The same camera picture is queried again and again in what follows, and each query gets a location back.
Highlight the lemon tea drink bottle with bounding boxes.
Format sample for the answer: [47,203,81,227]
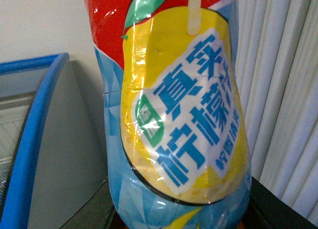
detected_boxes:
[84,0,251,229]

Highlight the white chest freezer penguin print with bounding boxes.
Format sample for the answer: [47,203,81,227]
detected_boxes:
[0,53,106,229]

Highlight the white vertical blinds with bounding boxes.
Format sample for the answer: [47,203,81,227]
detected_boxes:
[236,0,318,224]

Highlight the freezer sliding glass lid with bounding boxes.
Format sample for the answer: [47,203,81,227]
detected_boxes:
[0,91,35,203]

